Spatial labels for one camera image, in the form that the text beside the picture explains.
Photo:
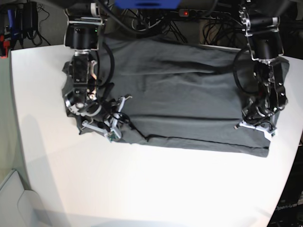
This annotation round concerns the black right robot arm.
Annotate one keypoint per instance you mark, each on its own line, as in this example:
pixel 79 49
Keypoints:
pixel 89 74

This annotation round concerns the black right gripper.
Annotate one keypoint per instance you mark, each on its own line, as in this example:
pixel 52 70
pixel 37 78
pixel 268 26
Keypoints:
pixel 107 118

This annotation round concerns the dark grey t-shirt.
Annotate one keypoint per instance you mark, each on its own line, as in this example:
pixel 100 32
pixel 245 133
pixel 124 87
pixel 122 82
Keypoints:
pixel 184 96

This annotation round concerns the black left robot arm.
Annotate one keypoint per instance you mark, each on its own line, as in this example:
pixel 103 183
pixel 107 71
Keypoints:
pixel 261 20

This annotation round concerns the blue plastic box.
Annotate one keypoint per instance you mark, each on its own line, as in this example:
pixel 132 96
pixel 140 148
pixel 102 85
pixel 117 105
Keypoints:
pixel 147 4

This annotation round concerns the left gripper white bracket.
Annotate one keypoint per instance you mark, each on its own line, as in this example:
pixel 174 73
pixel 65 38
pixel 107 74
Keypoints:
pixel 257 117

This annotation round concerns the black power strip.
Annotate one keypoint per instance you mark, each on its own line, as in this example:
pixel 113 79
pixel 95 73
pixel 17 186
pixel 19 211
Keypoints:
pixel 199 14

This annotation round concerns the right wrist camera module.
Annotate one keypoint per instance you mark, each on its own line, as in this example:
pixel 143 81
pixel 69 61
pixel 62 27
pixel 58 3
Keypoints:
pixel 112 137

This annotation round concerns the red black clamp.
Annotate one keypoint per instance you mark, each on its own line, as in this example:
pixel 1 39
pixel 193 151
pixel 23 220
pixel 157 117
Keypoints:
pixel 4 46

